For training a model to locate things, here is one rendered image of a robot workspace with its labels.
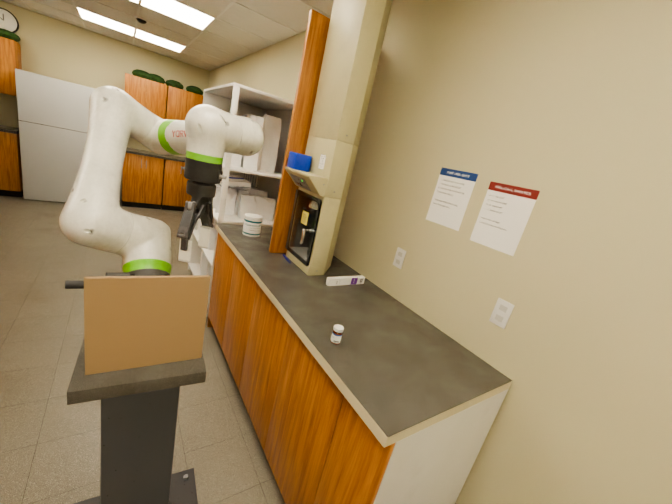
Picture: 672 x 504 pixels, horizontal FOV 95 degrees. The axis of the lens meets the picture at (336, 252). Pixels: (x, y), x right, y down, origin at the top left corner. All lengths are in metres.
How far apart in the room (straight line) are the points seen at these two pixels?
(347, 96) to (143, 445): 1.64
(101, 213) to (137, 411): 0.59
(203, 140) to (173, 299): 0.44
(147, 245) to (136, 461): 0.70
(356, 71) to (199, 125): 1.05
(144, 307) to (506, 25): 1.75
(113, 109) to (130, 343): 0.69
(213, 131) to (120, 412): 0.85
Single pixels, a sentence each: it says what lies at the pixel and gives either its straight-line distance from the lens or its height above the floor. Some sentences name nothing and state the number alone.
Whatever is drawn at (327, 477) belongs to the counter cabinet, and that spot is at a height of 0.52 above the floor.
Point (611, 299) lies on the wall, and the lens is 1.38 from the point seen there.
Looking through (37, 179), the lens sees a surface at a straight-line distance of 6.52.
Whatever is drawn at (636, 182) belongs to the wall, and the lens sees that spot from 1.38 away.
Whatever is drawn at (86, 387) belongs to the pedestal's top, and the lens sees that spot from 1.06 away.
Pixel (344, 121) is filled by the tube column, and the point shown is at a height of 1.81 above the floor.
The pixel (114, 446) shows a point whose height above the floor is 0.66.
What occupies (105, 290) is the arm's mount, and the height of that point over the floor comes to 1.19.
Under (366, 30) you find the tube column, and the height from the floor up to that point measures 2.22.
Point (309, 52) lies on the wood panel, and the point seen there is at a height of 2.14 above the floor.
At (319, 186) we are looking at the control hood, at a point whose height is 1.46.
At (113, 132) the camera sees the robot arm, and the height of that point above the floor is 1.55.
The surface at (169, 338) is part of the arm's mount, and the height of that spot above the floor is 1.03.
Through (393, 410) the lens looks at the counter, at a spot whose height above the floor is 0.94.
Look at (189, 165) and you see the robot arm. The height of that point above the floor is 1.52.
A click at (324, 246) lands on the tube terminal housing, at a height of 1.13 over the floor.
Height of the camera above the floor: 1.62
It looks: 16 degrees down
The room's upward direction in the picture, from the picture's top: 13 degrees clockwise
